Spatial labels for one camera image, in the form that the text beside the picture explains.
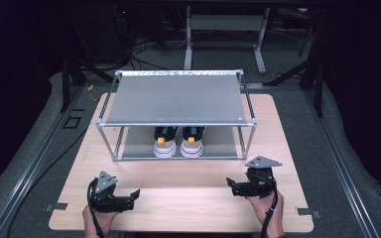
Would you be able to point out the grey metal shoe rack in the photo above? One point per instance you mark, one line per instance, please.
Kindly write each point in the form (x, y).
(178, 99)

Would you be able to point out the aluminium floor rail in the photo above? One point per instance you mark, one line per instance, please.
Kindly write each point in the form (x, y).
(29, 172)
(344, 172)

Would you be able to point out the grey metal desk frame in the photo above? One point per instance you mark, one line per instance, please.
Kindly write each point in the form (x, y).
(225, 23)

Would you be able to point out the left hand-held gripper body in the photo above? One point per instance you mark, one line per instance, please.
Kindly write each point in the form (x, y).
(107, 202)

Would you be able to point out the person's left hand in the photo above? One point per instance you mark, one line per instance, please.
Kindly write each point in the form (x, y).
(105, 219)

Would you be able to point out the black metal stand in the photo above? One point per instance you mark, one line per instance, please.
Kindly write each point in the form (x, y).
(317, 82)
(66, 82)

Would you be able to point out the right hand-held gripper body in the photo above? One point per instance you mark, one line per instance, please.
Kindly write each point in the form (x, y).
(259, 185)

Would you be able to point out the navy and white kids sneaker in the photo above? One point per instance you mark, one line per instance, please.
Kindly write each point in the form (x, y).
(192, 145)
(165, 145)

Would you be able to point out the grey tape strip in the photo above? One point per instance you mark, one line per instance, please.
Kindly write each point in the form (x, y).
(57, 207)
(307, 212)

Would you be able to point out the person's right hand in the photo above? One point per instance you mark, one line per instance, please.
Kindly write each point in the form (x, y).
(261, 208)

